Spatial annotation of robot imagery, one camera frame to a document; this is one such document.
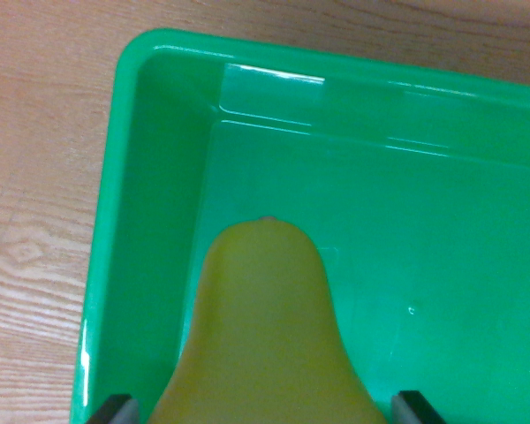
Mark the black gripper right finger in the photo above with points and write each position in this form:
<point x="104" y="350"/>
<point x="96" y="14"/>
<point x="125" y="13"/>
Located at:
<point x="413" y="408"/>

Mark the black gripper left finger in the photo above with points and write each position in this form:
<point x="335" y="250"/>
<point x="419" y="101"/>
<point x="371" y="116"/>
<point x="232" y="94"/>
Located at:
<point x="115" y="411"/>

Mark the green pear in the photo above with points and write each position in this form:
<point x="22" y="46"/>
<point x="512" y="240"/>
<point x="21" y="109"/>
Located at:
<point x="265" y="335"/>

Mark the green plastic bin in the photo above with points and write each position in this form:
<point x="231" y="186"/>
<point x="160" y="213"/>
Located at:
<point x="380" y="199"/>

